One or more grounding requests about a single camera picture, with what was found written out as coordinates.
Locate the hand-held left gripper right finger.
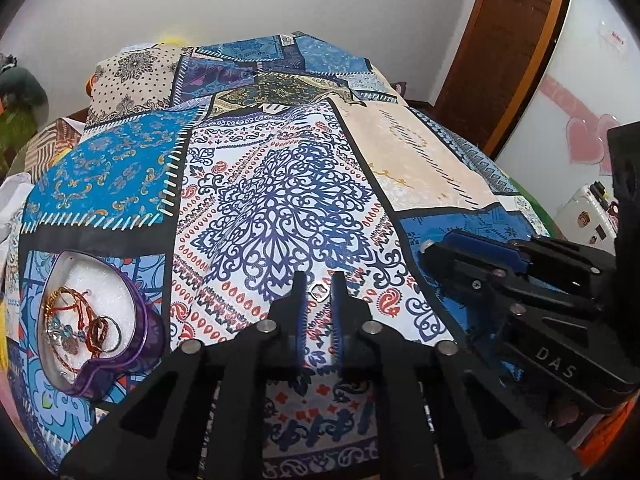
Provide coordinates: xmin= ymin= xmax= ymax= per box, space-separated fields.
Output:
xmin=330 ymin=271 xmax=583 ymax=480

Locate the pile of beaded bracelets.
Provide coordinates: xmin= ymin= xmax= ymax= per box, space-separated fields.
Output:
xmin=42 ymin=285 xmax=124 ymax=377

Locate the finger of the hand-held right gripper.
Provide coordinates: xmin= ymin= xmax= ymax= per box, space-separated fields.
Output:
xmin=419 ymin=238 xmax=603 ymax=318
xmin=442 ymin=229 xmax=617 ymax=293

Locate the orange striped cloth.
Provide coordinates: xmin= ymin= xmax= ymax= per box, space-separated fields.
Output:
xmin=24 ymin=117 xmax=92 ymax=172

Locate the white suitcase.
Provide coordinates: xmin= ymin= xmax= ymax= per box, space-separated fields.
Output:
xmin=552 ymin=182 xmax=622 ymax=257

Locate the white sliding door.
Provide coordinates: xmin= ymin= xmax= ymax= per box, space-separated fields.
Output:
xmin=495 ymin=0 xmax=640 ymax=211

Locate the white cloth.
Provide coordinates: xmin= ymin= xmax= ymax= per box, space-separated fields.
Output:
xmin=0 ymin=172 xmax=34 ymax=243

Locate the pink heart decal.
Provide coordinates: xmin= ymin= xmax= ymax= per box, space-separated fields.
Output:
xmin=542 ymin=74 xmax=622 ymax=167

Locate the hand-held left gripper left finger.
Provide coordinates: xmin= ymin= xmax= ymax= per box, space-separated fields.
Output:
xmin=59 ymin=271 xmax=308 ymax=480

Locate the patchwork printed blanket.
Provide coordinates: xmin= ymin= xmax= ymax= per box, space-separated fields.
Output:
xmin=0 ymin=32 xmax=551 ymax=480

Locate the purple heart-shaped tin box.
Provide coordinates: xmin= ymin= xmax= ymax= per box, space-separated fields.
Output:
xmin=37 ymin=250 xmax=167 ymax=402

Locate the brown wooden door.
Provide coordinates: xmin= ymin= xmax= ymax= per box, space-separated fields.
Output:
xmin=432 ymin=0 xmax=572 ymax=157

